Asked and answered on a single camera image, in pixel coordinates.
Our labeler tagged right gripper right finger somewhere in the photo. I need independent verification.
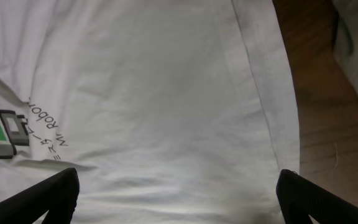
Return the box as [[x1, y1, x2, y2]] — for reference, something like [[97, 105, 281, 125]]
[[276, 169, 358, 224]]

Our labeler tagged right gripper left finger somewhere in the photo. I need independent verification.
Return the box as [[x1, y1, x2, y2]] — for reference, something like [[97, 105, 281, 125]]
[[0, 168, 80, 224]]

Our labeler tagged white robot print t-shirt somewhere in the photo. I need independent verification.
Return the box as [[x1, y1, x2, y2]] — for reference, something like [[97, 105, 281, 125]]
[[0, 0, 300, 223]]

